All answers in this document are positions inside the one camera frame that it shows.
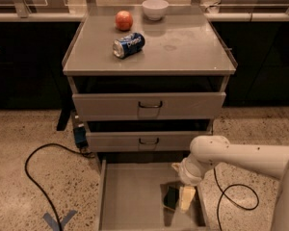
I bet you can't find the white bowl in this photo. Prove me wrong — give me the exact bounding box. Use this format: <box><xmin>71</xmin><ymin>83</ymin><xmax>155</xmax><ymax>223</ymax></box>
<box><xmin>142</xmin><ymin>0</ymin><xmax>169</xmax><ymax>20</ymax></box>

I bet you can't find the blue tape floor marker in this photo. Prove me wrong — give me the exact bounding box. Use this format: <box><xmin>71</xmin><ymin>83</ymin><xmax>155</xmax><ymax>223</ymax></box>
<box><xmin>42</xmin><ymin>209</ymin><xmax>78</xmax><ymax>231</ymax></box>

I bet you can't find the black cable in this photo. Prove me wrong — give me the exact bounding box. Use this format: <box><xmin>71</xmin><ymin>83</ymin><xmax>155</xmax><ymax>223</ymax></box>
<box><xmin>212</xmin><ymin>167</ymin><xmax>260</xmax><ymax>231</ymax></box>
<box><xmin>24</xmin><ymin>142</ymin><xmax>96</xmax><ymax>231</ymax></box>

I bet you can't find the dark lab bench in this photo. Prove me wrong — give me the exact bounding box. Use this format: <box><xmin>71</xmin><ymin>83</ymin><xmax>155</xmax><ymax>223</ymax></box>
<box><xmin>0</xmin><ymin>21</ymin><xmax>80</xmax><ymax>110</ymax></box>

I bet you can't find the blue pepsi can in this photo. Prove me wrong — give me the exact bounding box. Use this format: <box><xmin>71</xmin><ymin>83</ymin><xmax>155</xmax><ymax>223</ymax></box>
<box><xmin>113</xmin><ymin>33</ymin><xmax>145</xmax><ymax>59</ymax></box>

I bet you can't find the blue power adapter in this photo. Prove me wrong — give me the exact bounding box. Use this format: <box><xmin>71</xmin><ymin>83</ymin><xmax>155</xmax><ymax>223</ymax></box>
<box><xmin>73</xmin><ymin>126</ymin><xmax>89</xmax><ymax>149</ymax></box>

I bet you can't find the grey drawer cabinet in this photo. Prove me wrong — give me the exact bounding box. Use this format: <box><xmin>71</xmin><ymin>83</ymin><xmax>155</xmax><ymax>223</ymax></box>
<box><xmin>64</xmin><ymin>6</ymin><xmax>236</xmax><ymax>161</ymax></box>

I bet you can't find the grey bottom drawer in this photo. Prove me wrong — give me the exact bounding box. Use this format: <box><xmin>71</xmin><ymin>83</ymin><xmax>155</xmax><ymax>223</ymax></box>
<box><xmin>95</xmin><ymin>161</ymin><xmax>210</xmax><ymax>231</ymax></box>

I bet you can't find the black cable on right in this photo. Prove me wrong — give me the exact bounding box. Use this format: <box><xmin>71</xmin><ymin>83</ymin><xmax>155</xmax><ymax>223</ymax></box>
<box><xmin>212</xmin><ymin>167</ymin><xmax>260</xmax><ymax>231</ymax></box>

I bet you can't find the dark green yellow sponge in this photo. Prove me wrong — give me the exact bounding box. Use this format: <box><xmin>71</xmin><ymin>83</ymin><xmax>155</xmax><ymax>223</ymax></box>
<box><xmin>163</xmin><ymin>187</ymin><xmax>179</xmax><ymax>211</ymax></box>

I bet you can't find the grey drawer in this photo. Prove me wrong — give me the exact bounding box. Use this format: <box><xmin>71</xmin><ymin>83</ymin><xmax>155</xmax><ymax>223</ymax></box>
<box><xmin>86</xmin><ymin>131</ymin><xmax>210</xmax><ymax>152</ymax></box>
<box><xmin>95</xmin><ymin>161</ymin><xmax>210</xmax><ymax>231</ymax></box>
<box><xmin>72</xmin><ymin>92</ymin><xmax>225</xmax><ymax>121</ymax></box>

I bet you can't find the grey middle drawer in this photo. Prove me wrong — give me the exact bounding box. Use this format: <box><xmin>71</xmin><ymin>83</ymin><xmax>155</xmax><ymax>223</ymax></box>
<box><xmin>86</xmin><ymin>131</ymin><xmax>210</xmax><ymax>152</ymax></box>

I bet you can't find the grey top drawer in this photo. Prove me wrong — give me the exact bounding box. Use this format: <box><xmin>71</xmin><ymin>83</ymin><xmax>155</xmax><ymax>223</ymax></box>
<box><xmin>72</xmin><ymin>92</ymin><xmax>225</xmax><ymax>121</ymax></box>

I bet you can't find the black cable on left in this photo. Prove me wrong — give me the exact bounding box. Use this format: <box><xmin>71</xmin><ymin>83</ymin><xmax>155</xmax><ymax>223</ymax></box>
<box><xmin>24</xmin><ymin>142</ymin><xmax>96</xmax><ymax>231</ymax></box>

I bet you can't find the orange red apple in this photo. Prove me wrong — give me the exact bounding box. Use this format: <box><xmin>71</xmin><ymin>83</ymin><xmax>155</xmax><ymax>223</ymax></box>
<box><xmin>115</xmin><ymin>11</ymin><xmax>133</xmax><ymax>31</ymax></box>

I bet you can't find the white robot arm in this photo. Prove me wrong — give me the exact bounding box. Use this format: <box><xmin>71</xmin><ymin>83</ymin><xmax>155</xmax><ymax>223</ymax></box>
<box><xmin>171</xmin><ymin>136</ymin><xmax>289</xmax><ymax>231</ymax></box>

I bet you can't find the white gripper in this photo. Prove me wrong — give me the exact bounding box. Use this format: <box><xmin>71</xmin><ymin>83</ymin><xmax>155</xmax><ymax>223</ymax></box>
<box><xmin>171</xmin><ymin>154</ymin><xmax>212</xmax><ymax>213</ymax></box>

